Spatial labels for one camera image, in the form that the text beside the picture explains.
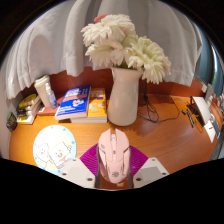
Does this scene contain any white flower bouquet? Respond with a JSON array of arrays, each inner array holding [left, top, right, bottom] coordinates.
[[80, 13, 172, 85]]

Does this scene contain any yellow and black book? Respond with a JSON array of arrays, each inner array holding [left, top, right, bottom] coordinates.
[[18, 93, 40, 110]]

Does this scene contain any black cable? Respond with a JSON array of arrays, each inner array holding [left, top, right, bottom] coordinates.
[[137, 78, 189, 124]]

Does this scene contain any brown book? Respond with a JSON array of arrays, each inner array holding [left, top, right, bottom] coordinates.
[[36, 96, 64, 117]]

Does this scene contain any round cartoon mouse pad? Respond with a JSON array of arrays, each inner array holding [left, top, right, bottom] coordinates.
[[32, 124, 78, 176]]

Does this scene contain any cream lidded tumbler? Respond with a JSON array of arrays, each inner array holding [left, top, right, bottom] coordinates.
[[33, 74, 53, 108]]

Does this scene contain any white paper sheet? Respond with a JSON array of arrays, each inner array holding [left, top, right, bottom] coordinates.
[[203, 119, 218, 144]]

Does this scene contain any orange book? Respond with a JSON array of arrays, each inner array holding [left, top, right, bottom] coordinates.
[[70, 87, 108, 124]]

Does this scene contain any blue book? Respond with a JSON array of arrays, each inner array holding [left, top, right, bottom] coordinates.
[[54, 85, 92, 121]]

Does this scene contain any window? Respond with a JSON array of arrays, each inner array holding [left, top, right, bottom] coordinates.
[[196, 26, 224, 91]]

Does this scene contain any pink computer mouse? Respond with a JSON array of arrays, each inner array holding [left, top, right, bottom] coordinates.
[[97, 128, 132, 184]]

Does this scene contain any dark green mug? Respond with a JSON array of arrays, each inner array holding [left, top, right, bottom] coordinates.
[[5, 111, 18, 132]]

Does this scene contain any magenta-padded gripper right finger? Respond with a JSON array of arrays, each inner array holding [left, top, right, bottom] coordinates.
[[127, 145, 171, 190]]

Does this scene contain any white laptop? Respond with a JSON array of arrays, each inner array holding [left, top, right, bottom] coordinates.
[[189, 95, 213, 127]]

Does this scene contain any white curtain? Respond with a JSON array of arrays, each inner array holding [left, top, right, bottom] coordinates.
[[4, 0, 204, 100]]

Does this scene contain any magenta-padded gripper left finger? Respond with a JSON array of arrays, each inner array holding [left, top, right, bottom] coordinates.
[[58, 143, 102, 190]]

